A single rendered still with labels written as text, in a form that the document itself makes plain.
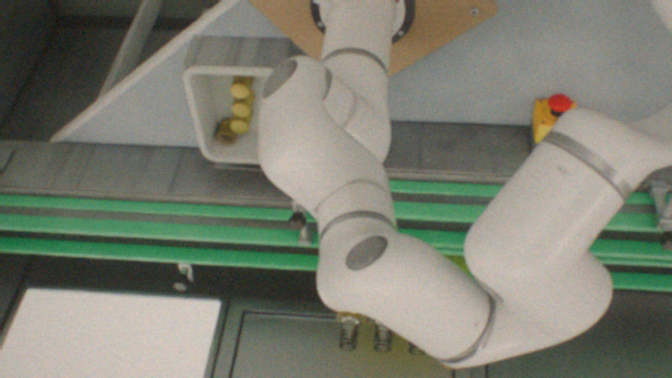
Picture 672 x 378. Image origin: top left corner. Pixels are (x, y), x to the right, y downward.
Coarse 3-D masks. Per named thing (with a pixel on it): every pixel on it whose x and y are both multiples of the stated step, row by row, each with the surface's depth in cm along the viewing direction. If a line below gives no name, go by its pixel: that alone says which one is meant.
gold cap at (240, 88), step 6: (234, 78) 130; (240, 78) 130; (246, 78) 130; (252, 78) 132; (234, 84) 129; (240, 84) 129; (246, 84) 129; (234, 90) 130; (240, 90) 130; (246, 90) 130; (240, 96) 131; (246, 96) 131
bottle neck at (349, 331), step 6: (348, 318) 129; (342, 324) 129; (348, 324) 128; (354, 324) 129; (342, 330) 128; (348, 330) 127; (354, 330) 128; (342, 336) 127; (348, 336) 127; (354, 336) 127; (342, 342) 126; (348, 342) 126; (354, 342) 127; (342, 348) 127; (348, 348) 128; (354, 348) 127
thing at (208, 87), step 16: (192, 80) 127; (208, 80) 134; (224, 80) 134; (256, 80) 134; (192, 96) 128; (208, 96) 136; (224, 96) 137; (256, 96) 136; (192, 112) 131; (208, 112) 137; (224, 112) 140; (256, 112) 139; (208, 128) 138; (256, 128) 143; (208, 144) 139; (240, 144) 141; (256, 144) 141; (224, 160) 140; (240, 160) 139; (256, 160) 139
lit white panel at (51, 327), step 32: (32, 320) 147; (64, 320) 147; (96, 320) 146; (128, 320) 146; (160, 320) 146; (192, 320) 145; (0, 352) 142; (32, 352) 142; (64, 352) 142; (96, 352) 142; (128, 352) 141; (160, 352) 141; (192, 352) 141
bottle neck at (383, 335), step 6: (378, 324) 128; (378, 330) 127; (384, 330) 127; (390, 330) 128; (378, 336) 126; (384, 336) 126; (390, 336) 127; (378, 342) 126; (384, 342) 125; (390, 342) 126; (378, 348) 127; (384, 348) 127; (390, 348) 126
